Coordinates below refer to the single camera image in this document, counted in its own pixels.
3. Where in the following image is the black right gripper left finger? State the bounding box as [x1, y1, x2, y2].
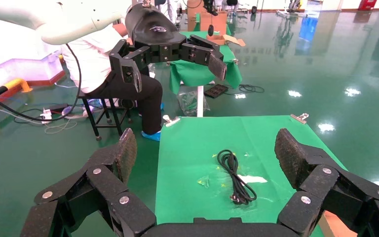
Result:
[21, 128, 157, 237]

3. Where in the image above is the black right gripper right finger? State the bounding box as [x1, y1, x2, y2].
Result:
[274, 128, 379, 237]

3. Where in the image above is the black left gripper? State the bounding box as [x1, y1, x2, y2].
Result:
[109, 3, 227, 93]

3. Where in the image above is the black wired computer mouse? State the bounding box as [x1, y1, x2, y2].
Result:
[216, 149, 258, 206]

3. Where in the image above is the small open cardboard box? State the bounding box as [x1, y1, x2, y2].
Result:
[206, 34, 246, 47]

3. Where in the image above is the large brown cardboard box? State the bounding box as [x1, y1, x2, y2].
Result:
[187, 0, 228, 36]

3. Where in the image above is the green cloth covered table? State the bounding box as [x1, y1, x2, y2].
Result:
[169, 30, 243, 118]

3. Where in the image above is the clear plastic bag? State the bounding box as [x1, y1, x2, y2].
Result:
[177, 90, 210, 117]

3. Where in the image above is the black floor power strip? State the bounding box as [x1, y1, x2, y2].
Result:
[204, 84, 228, 99]

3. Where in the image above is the seated person white shirt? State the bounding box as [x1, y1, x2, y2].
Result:
[60, 23, 164, 142]

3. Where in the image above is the green table cloth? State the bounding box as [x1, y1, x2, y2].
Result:
[155, 115, 347, 237]

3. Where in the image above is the black metal stool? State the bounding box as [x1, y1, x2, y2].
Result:
[78, 91, 133, 141]

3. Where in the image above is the black power brick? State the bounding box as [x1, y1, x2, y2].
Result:
[49, 103, 69, 113]

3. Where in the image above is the white power strip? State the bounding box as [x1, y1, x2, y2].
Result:
[40, 109, 53, 124]

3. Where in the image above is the yellow black floor barrier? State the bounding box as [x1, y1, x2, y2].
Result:
[0, 78, 33, 103]

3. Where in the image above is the red cabinet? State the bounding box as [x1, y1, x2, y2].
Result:
[358, 0, 378, 11]

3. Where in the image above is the coiled black floor cable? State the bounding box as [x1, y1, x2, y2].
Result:
[224, 84, 265, 96]

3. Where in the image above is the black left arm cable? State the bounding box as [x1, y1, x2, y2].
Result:
[0, 43, 82, 123]

